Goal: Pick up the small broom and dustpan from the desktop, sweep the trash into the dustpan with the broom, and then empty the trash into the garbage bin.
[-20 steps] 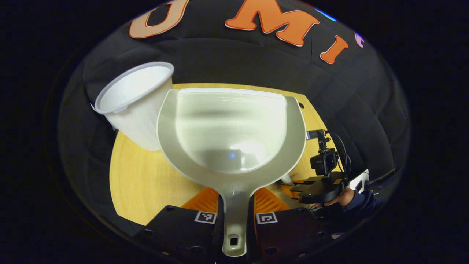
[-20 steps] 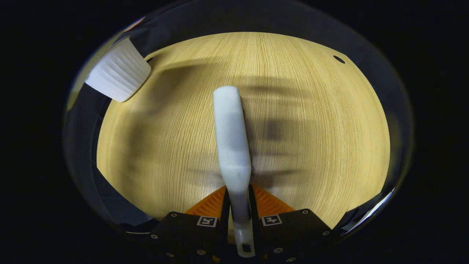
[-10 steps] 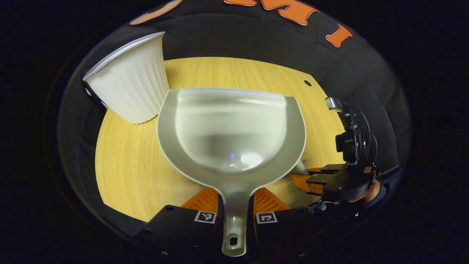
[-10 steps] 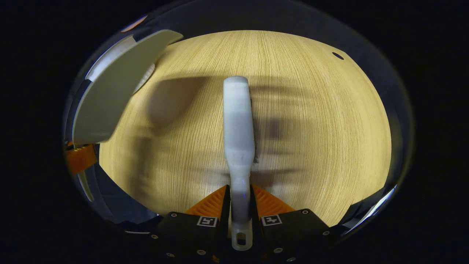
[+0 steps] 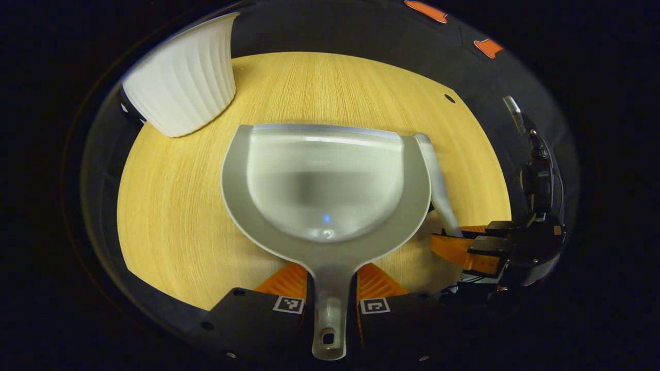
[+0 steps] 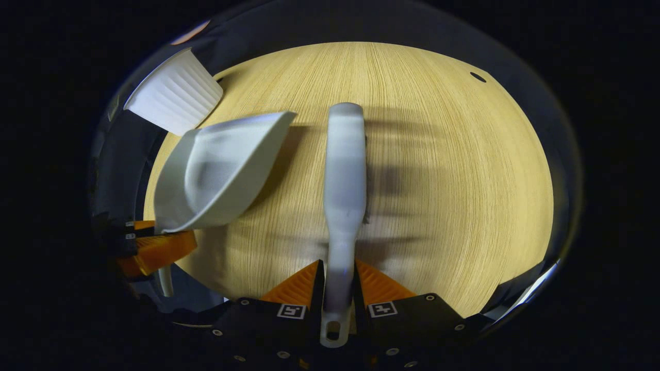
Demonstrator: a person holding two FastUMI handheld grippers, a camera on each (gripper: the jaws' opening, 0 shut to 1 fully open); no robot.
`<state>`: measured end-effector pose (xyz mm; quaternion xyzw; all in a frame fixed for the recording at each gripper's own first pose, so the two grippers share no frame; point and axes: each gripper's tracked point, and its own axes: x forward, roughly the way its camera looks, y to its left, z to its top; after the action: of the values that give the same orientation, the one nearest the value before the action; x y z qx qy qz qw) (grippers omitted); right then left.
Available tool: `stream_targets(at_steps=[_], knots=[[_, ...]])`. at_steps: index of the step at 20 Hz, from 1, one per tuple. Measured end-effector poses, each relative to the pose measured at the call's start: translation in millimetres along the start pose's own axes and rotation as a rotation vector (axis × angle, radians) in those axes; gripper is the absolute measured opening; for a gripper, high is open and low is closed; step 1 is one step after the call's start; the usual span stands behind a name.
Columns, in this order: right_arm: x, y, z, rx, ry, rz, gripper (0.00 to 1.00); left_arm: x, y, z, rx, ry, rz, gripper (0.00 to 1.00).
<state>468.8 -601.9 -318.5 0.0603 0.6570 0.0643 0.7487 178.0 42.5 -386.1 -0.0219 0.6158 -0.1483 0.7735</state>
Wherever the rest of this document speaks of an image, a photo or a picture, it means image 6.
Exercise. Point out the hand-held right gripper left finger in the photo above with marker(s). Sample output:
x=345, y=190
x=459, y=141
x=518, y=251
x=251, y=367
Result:
x=278, y=330

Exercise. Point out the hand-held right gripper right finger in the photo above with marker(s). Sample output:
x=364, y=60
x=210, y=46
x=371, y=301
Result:
x=402, y=330

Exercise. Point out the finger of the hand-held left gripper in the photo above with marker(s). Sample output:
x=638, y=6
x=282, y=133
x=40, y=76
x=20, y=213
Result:
x=140, y=226
x=165, y=250

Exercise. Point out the grey dustpan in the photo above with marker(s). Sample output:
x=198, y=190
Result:
x=216, y=175

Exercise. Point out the white ribbed garbage bin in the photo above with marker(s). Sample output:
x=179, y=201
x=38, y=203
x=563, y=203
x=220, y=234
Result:
x=175, y=98

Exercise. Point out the small grey broom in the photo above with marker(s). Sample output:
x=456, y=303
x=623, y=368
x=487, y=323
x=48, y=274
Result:
x=344, y=165

